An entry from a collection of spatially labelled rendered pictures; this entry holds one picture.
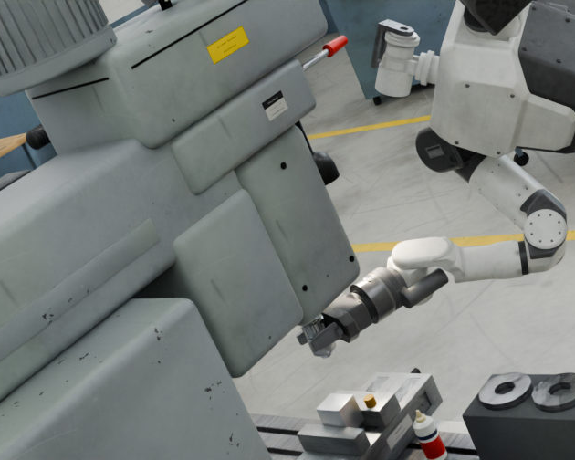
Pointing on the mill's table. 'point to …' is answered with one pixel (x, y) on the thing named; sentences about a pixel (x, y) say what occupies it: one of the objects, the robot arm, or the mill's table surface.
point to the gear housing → (243, 126)
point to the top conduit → (37, 137)
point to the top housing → (172, 69)
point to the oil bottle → (429, 437)
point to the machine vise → (323, 445)
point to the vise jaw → (381, 415)
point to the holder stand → (533, 417)
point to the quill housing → (300, 221)
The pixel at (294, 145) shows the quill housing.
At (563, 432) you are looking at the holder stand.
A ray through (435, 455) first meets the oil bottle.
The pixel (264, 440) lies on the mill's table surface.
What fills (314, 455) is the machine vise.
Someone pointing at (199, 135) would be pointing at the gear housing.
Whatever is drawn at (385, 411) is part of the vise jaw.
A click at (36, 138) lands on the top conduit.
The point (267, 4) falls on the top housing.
